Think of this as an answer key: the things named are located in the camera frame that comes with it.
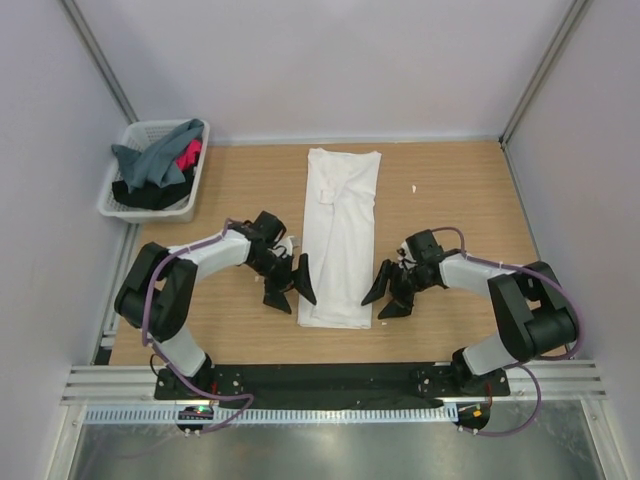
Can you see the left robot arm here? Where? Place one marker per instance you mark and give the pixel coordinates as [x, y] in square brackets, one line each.
[156, 295]

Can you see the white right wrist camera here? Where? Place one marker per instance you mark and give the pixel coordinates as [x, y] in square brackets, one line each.
[405, 258]

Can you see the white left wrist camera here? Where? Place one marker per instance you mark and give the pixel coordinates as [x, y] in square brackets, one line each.
[286, 246]

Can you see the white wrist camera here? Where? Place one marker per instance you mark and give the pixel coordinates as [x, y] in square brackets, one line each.
[286, 246]
[405, 258]

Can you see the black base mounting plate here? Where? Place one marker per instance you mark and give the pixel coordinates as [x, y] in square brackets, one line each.
[337, 387]

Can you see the black t shirt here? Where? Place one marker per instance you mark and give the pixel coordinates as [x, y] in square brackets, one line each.
[152, 197]

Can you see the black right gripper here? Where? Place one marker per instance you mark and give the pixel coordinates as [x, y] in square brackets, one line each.
[396, 308]

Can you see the white t shirt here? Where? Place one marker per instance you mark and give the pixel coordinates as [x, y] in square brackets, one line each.
[339, 238]

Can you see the aluminium frame rail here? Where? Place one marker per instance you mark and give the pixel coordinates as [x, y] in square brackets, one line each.
[109, 319]

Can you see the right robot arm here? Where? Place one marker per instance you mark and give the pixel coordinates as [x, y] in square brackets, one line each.
[533, 313]

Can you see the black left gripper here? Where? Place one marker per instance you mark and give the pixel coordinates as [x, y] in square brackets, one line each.
[299, 278]

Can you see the grey-blue t shirt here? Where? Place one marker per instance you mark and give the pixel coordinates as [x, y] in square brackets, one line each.
[156, 164]

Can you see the white slotted cable duct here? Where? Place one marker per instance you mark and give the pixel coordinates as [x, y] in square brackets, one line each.
[202, 414]

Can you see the pink t shirt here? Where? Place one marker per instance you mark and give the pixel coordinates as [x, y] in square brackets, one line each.
[190, 156]

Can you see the front aluminium frame rails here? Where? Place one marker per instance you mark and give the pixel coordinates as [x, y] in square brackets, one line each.
[563, 380]

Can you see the white plastic laundry basket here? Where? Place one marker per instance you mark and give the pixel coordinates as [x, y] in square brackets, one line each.
[180, 212]

